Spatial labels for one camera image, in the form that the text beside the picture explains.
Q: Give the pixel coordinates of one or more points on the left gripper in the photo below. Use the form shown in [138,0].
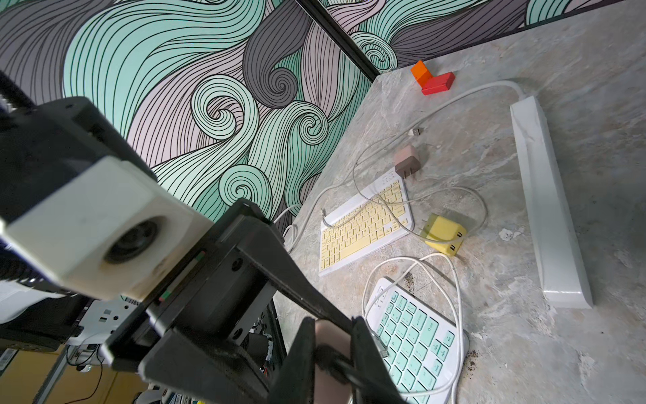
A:
[187,334]

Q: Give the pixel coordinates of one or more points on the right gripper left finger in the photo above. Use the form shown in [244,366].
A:
[296,381]

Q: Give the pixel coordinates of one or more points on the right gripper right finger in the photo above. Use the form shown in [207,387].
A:
[371,380]

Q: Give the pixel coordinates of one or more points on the pink charger with black cable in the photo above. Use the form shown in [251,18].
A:
[333,347]

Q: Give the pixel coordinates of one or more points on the green wireless keyboard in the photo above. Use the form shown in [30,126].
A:
[423,349]

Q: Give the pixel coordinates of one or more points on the yellow wireless keyboard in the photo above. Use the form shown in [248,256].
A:
[376,217]

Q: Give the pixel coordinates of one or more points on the yellow charger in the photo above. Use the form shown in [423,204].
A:
[443,235]

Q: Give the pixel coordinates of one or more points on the pink charger with white cable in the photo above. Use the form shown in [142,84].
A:
[407,162]

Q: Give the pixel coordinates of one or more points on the white power strip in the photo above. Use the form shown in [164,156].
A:
[562,273]

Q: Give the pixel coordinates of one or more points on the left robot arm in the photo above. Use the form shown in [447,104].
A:
[79,205]

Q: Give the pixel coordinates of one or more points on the orange block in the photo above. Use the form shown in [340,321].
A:
[421,73]

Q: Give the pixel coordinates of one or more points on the red block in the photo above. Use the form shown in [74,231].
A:
[439,84]

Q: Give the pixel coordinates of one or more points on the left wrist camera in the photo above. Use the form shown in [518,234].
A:
[82,207]

